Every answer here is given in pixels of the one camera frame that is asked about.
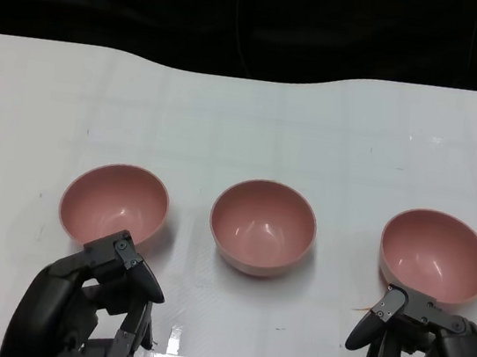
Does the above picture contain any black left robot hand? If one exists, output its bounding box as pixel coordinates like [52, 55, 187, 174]
[0, 215, 174, 357]

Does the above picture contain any pink plastic bowl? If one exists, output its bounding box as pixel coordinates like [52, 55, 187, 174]
[52, 155, 176, 266]
[372, 202, 477, 310]
[202, 173, 323, 285]

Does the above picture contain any thin hanging background cable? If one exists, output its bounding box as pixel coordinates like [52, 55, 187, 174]
[227, 0, 259, 77]

